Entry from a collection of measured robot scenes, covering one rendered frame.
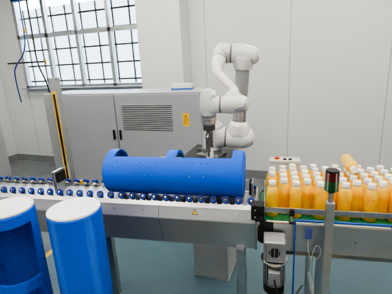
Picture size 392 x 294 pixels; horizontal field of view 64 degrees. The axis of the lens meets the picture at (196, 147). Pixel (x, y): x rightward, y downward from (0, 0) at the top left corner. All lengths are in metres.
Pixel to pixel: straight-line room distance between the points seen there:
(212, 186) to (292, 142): 2.86
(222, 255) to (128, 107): 2.02
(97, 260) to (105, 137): 2.39
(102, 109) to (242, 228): 2.57
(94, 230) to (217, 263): 1.27
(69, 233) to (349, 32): 3.80
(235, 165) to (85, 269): 0.98
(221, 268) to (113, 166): 1.30
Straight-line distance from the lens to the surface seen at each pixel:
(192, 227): 2.01
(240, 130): 2.34
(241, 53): 2.27
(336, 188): 1.57
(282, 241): 1.73
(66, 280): 1.94
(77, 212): 1.80
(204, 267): 2.82
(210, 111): 1.86
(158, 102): 3.58
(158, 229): 2.11
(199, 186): 1.86
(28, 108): 6.70
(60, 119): 2.66
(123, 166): 1.99
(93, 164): 4.29
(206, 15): 4.69
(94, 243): 1.83
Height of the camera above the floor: 1.77
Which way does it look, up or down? 15 degrees down
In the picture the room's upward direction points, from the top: 3 degrees counter-clockwise
